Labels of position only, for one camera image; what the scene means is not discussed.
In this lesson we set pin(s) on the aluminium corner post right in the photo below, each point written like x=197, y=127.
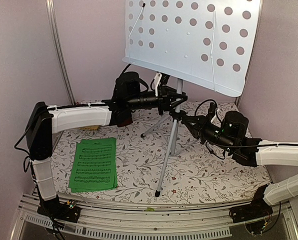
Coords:
x=237, y=101

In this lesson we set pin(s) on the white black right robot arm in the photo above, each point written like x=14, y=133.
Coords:
x=230, y=136

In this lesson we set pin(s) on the aluminium front rail frame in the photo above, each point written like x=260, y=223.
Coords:
x=100, y=220

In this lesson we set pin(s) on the white perforated music stand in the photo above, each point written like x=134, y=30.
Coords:
x=205, y=42

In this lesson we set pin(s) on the aluminium corner post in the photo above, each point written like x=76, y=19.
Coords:
x=237, y=101
x=58, y=49

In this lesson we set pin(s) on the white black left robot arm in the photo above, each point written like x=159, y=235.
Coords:
x=130, y=93

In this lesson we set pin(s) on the woven bamboo tray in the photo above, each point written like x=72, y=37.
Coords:
x=89, y=128

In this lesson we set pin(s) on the green sheet music stack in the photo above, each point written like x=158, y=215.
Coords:
x=94, y=166

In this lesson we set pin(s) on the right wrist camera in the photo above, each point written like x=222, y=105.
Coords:
x=213, y=112

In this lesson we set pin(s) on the dark red metronome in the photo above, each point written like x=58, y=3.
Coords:
x=121, y=118

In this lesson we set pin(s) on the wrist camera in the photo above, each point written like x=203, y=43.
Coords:
x=213, y=112
x=159, y=79

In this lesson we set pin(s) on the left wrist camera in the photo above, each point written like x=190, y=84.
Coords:
x=159, y=79

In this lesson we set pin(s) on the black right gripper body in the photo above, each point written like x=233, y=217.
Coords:
x=204, y=131

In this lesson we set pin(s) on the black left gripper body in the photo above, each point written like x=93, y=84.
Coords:
x=162, y=101

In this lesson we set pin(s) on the aluminium corner post left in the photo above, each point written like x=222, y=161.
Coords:
x=58, y=49

